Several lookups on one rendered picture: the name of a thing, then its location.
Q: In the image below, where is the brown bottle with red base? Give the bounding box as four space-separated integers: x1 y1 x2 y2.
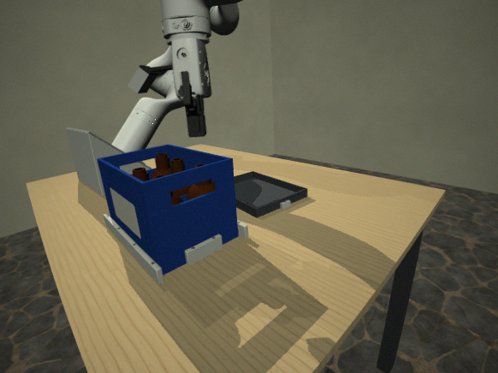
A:
170 158 190 197

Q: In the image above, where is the dark blue crate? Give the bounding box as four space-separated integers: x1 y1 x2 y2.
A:
98 145 239 275

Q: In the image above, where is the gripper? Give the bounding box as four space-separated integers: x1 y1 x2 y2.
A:
167 36 211 137

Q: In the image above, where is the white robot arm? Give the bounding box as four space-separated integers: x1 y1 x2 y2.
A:
112 0 243 153

